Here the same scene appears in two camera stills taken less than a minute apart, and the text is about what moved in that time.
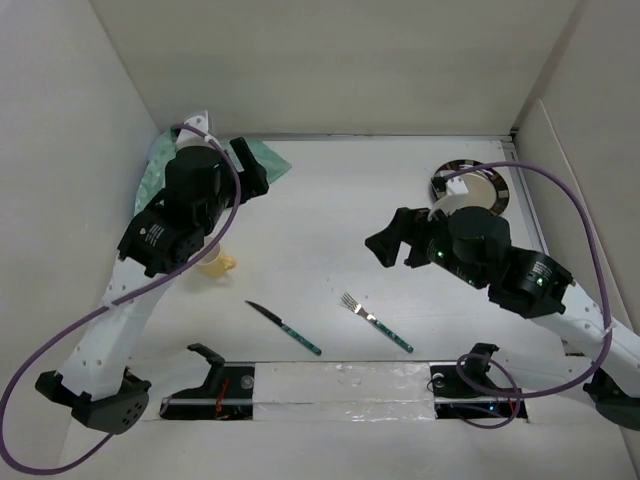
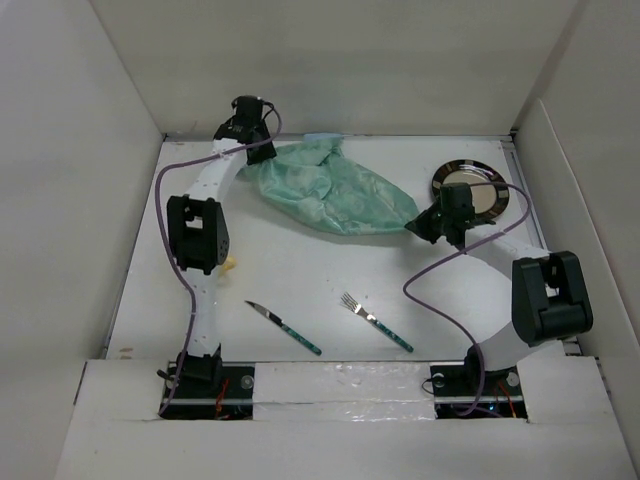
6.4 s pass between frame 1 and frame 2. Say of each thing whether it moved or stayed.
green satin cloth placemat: moved
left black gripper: moved
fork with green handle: stayed
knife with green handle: stayed
